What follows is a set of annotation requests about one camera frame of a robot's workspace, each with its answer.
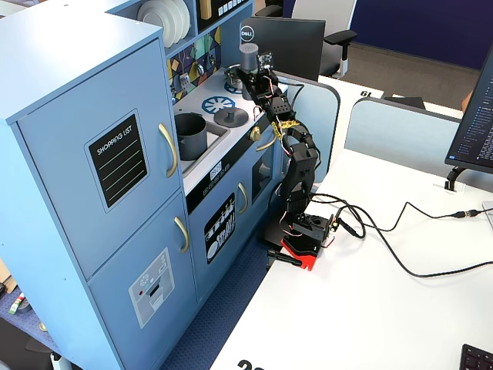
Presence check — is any blue toy kitchen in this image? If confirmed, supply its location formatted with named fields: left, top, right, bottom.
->
left=0, top=0, right=290, bottom=370

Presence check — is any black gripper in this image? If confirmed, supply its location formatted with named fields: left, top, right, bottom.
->
left=235, top=68, right=279, bottom=102

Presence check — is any black table clamp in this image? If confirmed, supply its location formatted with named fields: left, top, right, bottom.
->
left=267, top=248, right=304, bottom=267

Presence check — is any grey cylindrical shaker lid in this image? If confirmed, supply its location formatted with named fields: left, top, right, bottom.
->
left=238, top=42, right=260, bottom=75

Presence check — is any gray cylindrical pot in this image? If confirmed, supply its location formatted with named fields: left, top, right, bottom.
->
left=174, top=113, right=210, bottom=162

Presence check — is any dark office chair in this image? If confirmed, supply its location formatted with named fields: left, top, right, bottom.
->
left=254, top=0, right=285, bottom=19

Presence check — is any light blue desk partition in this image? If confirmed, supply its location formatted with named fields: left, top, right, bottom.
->
left=344, top=96, right=493, bottom=194
left=273, top=71, right=342, bottom=177

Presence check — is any black Dell monitor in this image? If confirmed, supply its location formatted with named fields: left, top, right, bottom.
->
left=239, top=16, right=327, bottom=84

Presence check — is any blue woven mat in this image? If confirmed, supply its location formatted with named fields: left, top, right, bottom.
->
left=0, top=234, right=271, bottom=370

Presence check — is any white toy plate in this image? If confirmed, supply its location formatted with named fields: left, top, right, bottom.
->
left=137, top=0, right=173, bottom=49
left=175, top=0, right=192, bottom=38
left=161, top=0, right=185, bottom=45

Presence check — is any black keyboard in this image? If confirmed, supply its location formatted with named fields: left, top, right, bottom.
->
left=460, top=343, right=493, bottom=370

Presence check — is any black computer monitor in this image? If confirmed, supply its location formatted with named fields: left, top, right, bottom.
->
left=444, top=42, right=493, bottom=180

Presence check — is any white office chair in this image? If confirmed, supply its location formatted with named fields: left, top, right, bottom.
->
left=283, top=0, right=359, bottom=80

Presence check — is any thin black cable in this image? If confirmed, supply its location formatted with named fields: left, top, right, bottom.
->
left=334, top=200, right=486, bottom=234

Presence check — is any red robot base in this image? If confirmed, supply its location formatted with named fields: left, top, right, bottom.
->
left=280, top=235, right=324, bottom=271

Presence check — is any red green striped packet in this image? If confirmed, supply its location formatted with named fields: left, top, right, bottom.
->
left=8, top=292, right=26, bottom=316

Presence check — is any gray pot lid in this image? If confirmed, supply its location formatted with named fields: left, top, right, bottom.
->
left=213, top=106, right=250, bottom=129

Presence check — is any thick black cable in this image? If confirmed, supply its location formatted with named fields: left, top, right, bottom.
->
left=310, top=192, right=493, bottom=279

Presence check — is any small gripper camera board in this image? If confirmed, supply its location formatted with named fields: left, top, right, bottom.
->
left=257, top=51, right=276, bottom=71

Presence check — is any gold curved door handle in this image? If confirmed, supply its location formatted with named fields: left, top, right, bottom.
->
left=255, top=133, right=279, bottom=153
left=173, top=216, right=191, bottom=254
left=158, top=123, right=179, bottom=179
left=237, top=182, right=250, bottom=216

